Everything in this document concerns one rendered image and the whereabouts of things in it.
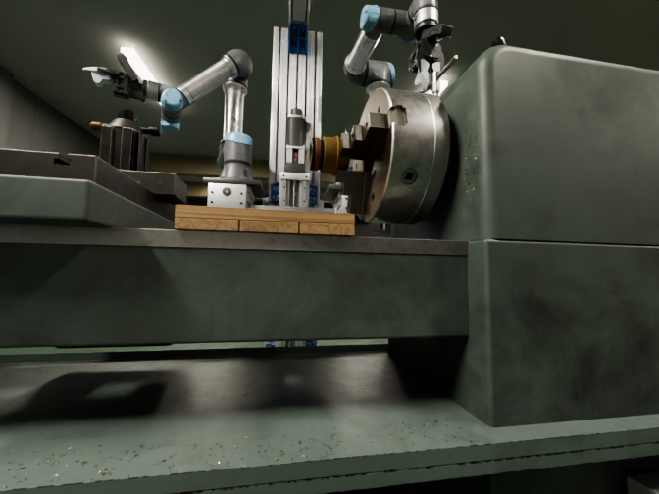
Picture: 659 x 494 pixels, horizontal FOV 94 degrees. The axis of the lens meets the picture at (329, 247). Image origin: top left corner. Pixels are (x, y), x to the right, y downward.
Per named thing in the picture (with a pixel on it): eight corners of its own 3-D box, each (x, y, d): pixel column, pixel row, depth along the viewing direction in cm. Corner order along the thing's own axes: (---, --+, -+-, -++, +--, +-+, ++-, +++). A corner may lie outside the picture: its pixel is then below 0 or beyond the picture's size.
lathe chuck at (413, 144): (380, 230, 91) (381, 127, 93) (434, 214, 60) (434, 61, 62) (351, 228, 90) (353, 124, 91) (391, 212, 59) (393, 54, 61)
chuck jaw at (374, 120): (383, 143, 74) (403, 107, 62) (384, 161, 72) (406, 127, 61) (338, 139, 72) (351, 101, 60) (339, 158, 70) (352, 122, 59)
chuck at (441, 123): (391, 230, 92) (392, 128, 94) (450, 215, 61) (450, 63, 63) (380, 230, 91) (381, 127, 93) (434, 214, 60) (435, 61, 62)
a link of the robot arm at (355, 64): (337, 63, 148) (366, -9, 100) (360, 66, 150) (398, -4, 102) (336, 87, 150) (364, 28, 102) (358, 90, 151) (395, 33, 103)
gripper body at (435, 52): (429, 76, 102) (429, 42, 103) (443, 59, 94) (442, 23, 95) (407, 74, 100) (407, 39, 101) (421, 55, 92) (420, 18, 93)
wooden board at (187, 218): (323, 250, 90) (323, 236, 90) (354, 235, 54) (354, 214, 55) (215, 246, 84) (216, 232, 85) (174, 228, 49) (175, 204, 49)
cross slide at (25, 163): (180, 226, 88) (181, 211, 88) (94, 184, 46) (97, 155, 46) (110, 223, 84) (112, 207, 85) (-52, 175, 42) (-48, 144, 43)
